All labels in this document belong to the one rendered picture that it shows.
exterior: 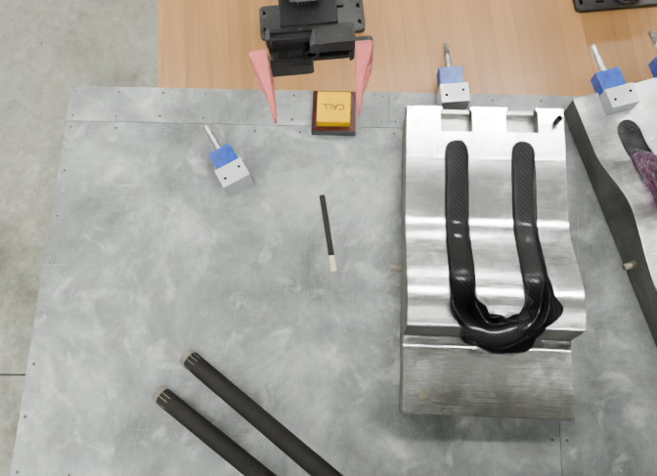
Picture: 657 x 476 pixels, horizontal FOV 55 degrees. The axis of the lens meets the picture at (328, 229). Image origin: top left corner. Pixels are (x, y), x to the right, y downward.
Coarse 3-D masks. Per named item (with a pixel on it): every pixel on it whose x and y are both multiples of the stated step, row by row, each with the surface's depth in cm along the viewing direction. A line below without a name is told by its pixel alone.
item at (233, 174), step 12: (216, 144) 112; (228, 144) 111; (216, 156) 110; (228, 156) 110; (216, 168) 110; (228, 168) 108; (240, 168) 108; (228, 180) 108; (240, 180) 108; (228, 192) 110
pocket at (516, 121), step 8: (512, 112) 107; (520, 112) 107; (528, 112) 107; (536, 112) 106; (512, 120) 108; (520, 120) 108; (528, 120) 108; (536, 120) 106; (512, 128) 108; (520, 128) 108; (528, 128) 108; (536, 128) 106
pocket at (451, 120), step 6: (444, 114) 108; (450, 114) 108; (456, 114) 108; (462, 114) 108; (468, 114) 108; (444, 120) 108; (450, 120) 108; (456, 120) 108; (462, 120) 108; (468, 120) 108; (444, 126) 108; (450, 126) 108; (456, 126) 108; (462, 126) 108; (468, 126) 108
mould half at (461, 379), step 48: (432, 144) 104; (480, 144) 104; (432, 192) 103; (480, 192) 103; (432, 240) 100; (480, 240) 100; (432, 288) 94; (480, 288) 94; (576, 288) 93; (432, 336) 99; (576, 336) 95; (432, 384) 98; (480, 384) 97; (528, 384) 97
